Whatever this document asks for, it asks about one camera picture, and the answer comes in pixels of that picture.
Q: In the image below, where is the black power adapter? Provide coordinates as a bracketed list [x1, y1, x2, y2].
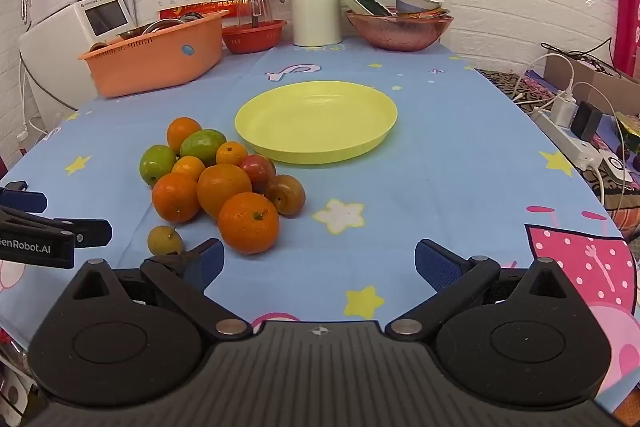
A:
[570, 101, 603, 142]

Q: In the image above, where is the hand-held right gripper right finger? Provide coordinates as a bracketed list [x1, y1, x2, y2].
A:
[386, 239, 576, 340]

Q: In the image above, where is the blue and white bowl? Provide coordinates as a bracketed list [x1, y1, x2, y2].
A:
[395, 0, 445, 15]

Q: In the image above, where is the pink glass bowl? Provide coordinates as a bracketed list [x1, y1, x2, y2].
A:
[345, 9, 455, 52]

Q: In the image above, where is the medium orange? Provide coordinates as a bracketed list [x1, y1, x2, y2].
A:
[166, 117, 203, 154]
[151, 172, 200, 224]

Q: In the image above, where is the cardboard box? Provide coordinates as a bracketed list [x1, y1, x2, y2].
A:
[542, 49, 640, 118]

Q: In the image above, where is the large white appliance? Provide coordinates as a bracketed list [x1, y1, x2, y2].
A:
[19, 4, 101, 128]

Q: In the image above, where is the green-rimmed white bowl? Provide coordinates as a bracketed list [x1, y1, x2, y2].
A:
[341, 0, 396, 18]

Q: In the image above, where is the patterned cloth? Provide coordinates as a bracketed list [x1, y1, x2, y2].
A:
[475, 67, 640, 238]

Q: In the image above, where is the white round device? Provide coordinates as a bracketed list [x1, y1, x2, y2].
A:
[597, 152, 633, 188]

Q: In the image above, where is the white power strip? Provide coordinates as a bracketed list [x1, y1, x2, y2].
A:
[531, 109, 608, 170]

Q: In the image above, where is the small yellow-green fruit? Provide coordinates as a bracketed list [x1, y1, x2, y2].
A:
[147, 226, 184, 257]

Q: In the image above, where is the orange plastic basket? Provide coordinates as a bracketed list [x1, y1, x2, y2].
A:
[78, 11, 230, 98]

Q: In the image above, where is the white device with screen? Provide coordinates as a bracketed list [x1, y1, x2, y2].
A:
[75, 0, 136, 42]

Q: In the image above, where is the large orange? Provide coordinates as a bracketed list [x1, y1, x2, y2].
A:
[218, 192, 280, 255]
[196, 163, 253, 220]

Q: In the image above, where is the white charger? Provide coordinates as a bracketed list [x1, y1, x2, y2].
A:
[551, 92, 578, 128]

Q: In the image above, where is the red plastic basket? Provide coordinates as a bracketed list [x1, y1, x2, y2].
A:
[221, 20, 288, 54]

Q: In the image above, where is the white cable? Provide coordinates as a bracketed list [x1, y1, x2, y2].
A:
[510, 53, 576, 108]

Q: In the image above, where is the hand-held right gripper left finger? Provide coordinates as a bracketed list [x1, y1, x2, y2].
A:
[75, 238, 252, 341]

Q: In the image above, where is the red plum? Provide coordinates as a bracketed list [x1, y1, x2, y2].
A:
[238, 154, 276, 194]

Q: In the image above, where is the small orange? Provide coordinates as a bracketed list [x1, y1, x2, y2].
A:
[215, 141, 249, 166]
[171, 155, 206, 181]

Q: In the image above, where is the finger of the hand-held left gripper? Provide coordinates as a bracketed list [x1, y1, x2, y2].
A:
[0, 206, 113, 249]
[0, 181, 48, 212]

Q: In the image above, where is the green mango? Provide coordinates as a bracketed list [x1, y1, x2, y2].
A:
[180, 129, 227, 166]
[139, 145, 177, 186]

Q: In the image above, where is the yellow plastic plate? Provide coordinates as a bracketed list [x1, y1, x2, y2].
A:
[235, 81, 399, 165]

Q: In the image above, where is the blue printed tablecloth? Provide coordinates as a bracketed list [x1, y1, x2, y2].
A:
[0, 42, 638, 408]

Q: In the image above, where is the brown-red plum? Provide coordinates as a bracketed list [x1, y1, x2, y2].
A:
[264, 174, 306, 216]

